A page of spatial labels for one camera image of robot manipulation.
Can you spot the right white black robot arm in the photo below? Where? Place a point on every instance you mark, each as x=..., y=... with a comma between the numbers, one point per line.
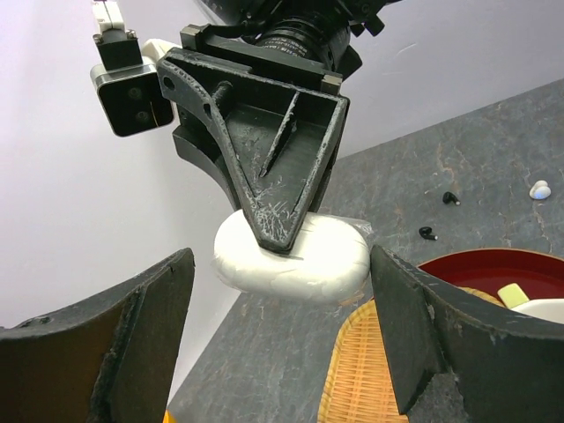
x=250, y=21

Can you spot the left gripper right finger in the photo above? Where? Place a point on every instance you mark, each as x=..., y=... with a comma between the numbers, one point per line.
x=454, y=357

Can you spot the white earbud charging case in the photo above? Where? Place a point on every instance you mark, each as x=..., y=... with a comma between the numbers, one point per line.
x=329, y=262

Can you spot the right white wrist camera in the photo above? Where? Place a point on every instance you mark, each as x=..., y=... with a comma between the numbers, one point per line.
x=126, y=80

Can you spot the orange bowl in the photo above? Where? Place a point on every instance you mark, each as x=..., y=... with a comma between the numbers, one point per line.
x=168, y=418

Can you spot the woven bamboo tray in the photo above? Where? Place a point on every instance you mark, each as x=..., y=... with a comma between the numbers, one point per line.
x=358, y=386

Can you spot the black earbud far right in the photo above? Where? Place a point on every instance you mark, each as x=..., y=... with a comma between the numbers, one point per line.
x=450, y=198

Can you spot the black earbud near plate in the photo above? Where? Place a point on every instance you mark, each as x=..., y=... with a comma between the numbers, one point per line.
x=426, y=233

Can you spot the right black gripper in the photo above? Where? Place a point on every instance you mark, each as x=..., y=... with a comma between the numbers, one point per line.
x=262, y=119

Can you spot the red round plate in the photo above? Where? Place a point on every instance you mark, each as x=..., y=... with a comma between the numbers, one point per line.
x=539, y=275

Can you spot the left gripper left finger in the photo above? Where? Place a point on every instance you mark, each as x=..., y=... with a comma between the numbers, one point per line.
x=107, y=358

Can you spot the cream mug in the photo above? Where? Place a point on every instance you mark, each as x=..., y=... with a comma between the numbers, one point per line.
x=514, y=298

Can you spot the white earbud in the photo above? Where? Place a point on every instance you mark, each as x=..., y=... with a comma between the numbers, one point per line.
x=540, y=190

